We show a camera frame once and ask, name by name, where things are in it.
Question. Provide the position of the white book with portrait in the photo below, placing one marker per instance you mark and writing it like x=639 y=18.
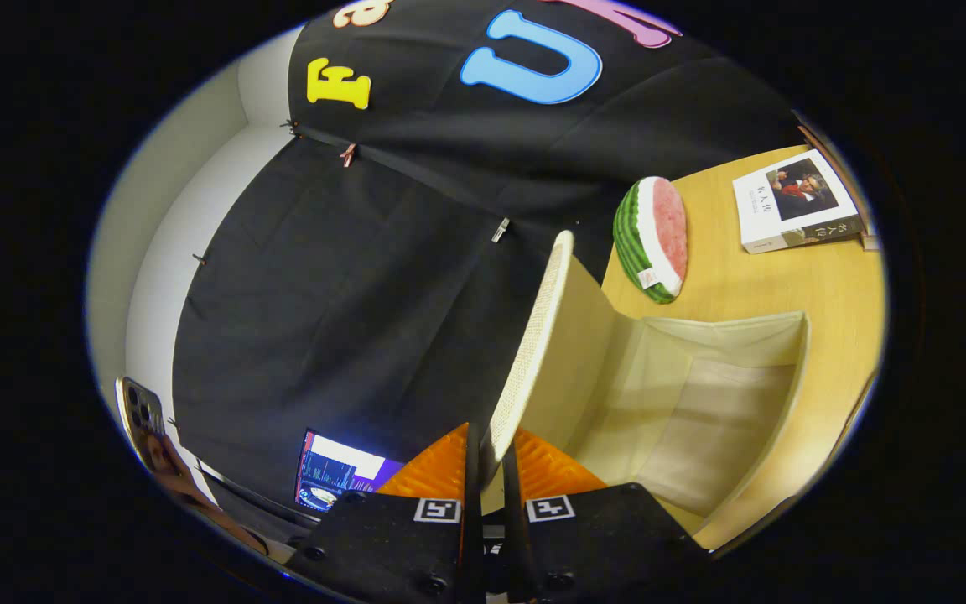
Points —
x=772 y=214

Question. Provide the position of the smartphone with camera lenses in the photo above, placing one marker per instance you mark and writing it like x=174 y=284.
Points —
x=141 y=415

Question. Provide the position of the beige fabric storage box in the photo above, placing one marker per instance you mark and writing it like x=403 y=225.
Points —
x=701 y=419

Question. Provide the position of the brown cover book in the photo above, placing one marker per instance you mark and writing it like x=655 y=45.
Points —
x=869 y=242

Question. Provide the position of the computer monitor screen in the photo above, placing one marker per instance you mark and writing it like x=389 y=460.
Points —
x=340 y=474

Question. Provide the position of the wooden clothes peg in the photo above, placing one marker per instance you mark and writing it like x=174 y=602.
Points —
x=349 y=154

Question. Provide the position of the watermelon slice plush toy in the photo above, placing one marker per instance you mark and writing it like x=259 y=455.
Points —
x=659 y=235

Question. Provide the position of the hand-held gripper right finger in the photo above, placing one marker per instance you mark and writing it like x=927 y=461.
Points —
x=600 y=545

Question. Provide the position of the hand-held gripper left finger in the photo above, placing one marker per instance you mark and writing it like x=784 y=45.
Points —
x=391 y=554

